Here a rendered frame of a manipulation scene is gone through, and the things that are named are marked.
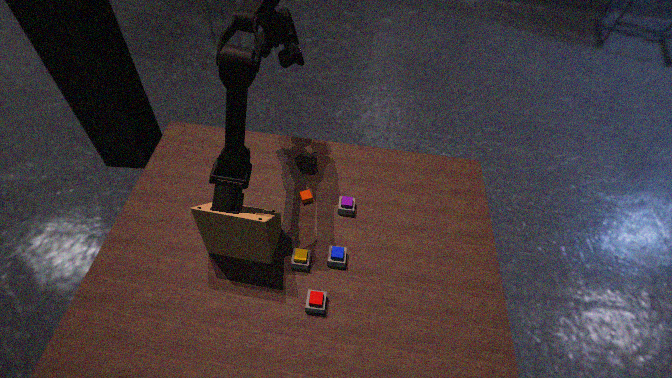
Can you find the purple button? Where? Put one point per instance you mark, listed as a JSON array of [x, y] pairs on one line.
[[346, 205]]

